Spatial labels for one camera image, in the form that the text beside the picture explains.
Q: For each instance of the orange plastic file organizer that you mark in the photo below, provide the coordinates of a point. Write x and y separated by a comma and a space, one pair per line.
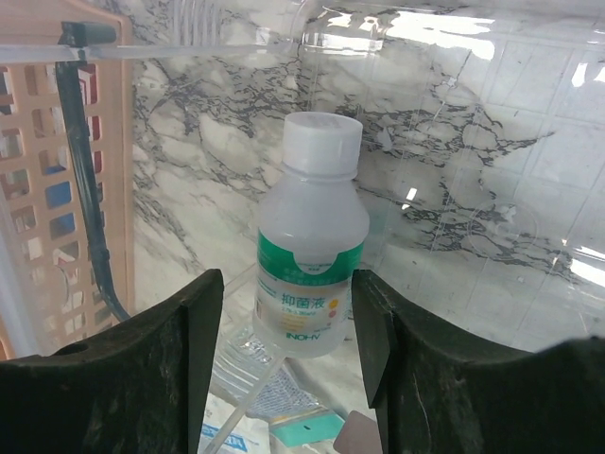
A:
49, 295

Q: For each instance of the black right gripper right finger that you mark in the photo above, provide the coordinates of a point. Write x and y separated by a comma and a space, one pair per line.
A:
437, 388

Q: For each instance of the cotton swab pack teal header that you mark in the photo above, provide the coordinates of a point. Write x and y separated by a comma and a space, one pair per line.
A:
296, 418

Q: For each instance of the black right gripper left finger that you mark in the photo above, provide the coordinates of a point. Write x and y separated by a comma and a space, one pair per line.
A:
138, 387

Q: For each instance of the clear plastic medicine box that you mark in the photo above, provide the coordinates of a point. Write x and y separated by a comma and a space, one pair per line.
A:
481, 163

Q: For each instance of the brown bottle orange cap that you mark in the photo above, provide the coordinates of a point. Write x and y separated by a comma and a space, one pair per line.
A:
359, 435

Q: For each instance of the white disinfectant bottle green label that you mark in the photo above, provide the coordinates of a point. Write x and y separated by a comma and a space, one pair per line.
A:
311, 232

